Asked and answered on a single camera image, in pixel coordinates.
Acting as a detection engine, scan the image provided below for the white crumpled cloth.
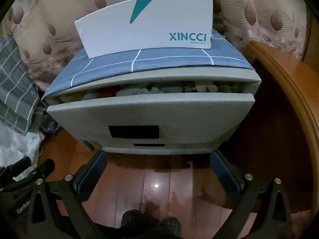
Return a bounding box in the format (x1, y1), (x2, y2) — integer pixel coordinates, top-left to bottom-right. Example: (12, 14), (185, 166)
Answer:
(0, 131), (43, 167)

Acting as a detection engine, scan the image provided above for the person's leg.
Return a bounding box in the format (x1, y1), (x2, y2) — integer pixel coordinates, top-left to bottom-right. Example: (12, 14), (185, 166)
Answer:
(159, 216), (181, 233)
(121, 210), (150, 229)

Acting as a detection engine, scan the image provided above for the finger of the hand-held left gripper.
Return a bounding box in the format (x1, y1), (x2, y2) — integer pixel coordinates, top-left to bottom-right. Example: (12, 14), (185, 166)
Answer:
(0, 159), (55, 192)
(0, 156), (29, 181)

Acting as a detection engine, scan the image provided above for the grey plaid cloth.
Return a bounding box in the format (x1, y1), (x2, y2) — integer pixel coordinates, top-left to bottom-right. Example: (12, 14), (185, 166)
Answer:
(0, 33), (44, 136)

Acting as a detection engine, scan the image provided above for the person's right leg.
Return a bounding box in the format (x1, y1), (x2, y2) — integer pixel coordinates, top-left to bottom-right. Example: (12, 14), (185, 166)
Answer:
(159, 216), (181, 233)

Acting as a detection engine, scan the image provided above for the grey lower drawer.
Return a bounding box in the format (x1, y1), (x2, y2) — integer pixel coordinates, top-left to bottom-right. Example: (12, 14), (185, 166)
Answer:
(102, 143), (217, 156)

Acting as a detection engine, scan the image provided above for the white cardboard box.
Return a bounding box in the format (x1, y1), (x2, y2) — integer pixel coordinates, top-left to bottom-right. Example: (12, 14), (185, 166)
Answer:
(74, 0), (214, 59)

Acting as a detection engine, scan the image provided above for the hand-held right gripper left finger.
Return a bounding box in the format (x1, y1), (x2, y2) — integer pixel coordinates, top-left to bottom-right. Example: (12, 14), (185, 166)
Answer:
(30, 151), (108, 239)

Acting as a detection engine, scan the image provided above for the person's left leg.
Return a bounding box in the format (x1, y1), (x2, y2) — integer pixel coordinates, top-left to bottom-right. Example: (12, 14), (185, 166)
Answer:
(121, 210), (150, 229)

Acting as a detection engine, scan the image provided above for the wooden drawer with grey front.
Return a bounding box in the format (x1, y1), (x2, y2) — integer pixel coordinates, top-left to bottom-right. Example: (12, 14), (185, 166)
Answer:
(46, 80), (256, 147)

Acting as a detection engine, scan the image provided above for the orange wooden bed frame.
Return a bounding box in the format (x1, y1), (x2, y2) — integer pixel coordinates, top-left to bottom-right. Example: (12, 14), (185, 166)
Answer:
(245, 40), (319, 215)

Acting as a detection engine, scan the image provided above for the blue checked cloth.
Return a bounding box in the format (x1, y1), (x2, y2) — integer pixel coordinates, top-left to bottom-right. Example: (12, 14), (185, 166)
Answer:
(41, 28), (256, 100)

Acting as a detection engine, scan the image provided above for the dark printed plastic bag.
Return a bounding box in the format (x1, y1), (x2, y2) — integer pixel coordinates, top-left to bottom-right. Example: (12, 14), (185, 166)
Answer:
(41, 119), (61, 133)

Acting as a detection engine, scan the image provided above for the pile of mixed underwear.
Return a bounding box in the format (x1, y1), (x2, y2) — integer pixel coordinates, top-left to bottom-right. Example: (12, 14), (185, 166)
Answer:
(75, 80), (240, 98)

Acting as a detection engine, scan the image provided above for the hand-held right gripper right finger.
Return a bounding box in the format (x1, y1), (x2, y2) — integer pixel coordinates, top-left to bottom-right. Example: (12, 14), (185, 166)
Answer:
(210, 151), (293, 239)

